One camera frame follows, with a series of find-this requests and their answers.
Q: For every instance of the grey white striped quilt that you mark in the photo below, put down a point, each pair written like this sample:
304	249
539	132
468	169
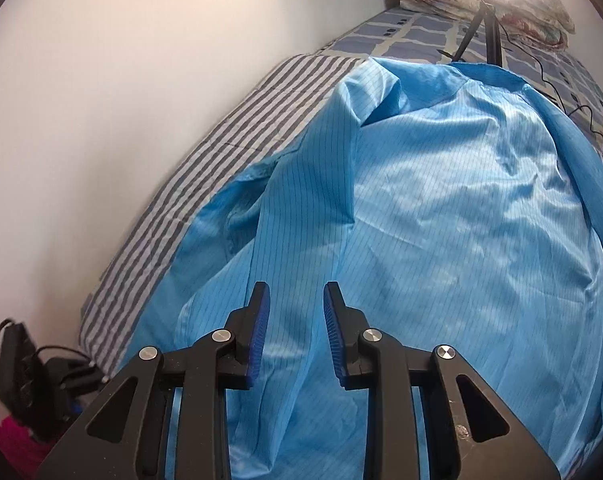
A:
181	185

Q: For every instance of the blue pinstriped coat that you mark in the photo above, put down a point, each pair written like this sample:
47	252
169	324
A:
431	210

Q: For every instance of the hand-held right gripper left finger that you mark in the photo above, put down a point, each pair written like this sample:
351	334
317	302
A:
260	340

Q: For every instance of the person's left forearm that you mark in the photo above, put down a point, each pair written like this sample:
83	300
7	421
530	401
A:
11	447

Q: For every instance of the blue checked bed sheet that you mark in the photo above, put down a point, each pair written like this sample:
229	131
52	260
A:
421	35

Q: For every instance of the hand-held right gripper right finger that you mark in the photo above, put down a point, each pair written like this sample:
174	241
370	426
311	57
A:
331	340

